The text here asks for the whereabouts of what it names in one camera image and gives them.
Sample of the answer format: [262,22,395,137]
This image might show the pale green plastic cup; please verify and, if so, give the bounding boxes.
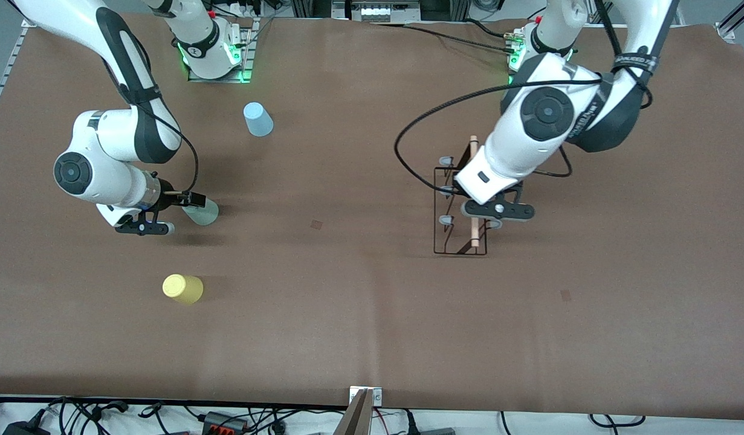
[183,196,220,227]

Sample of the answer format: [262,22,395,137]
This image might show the yellow plastic cup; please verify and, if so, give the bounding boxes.
[162,274,204,305]

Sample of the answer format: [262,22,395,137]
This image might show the black wire cup holder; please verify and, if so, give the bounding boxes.
[433,135,503,256]

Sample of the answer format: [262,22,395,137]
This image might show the light blue plastic cup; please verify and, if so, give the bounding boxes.
[243,102,274,138]

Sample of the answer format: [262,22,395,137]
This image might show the brown paper table cover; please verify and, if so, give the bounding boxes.
[0,13,744,421]

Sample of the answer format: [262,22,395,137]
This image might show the black orange connector box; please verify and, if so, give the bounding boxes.
[201,411,250,434]

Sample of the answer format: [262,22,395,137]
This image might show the grey socket strip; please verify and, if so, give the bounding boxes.
[332,0,422,24]

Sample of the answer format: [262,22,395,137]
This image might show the black power adapter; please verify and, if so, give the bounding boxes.
[2,417,51,435]

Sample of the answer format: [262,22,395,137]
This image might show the aluminium corner extrusion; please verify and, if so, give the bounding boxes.
[716,0,744,40]

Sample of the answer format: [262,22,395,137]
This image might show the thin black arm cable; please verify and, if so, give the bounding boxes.
[103,60,199,193]

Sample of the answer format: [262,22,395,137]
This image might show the aluminium arm base plate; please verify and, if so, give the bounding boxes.
[187,17,256,84]

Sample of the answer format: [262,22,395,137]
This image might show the perforated aluminium side rail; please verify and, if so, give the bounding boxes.
[0,18,35,129]

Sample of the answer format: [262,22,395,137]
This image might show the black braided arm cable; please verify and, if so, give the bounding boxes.
[394,76,605,197]

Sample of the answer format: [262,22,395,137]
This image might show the dark frame post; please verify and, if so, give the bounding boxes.
[421,0,469,22]
[291,0,333,19]

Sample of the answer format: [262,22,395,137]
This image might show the long black table cable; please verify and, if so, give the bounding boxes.
[372,22,517,56]

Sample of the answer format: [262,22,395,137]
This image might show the short black table cable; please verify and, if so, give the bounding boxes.
[465,19,508,38]

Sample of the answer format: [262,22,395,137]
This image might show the black looped floor cable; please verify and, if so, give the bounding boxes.
[589,413,647,428]

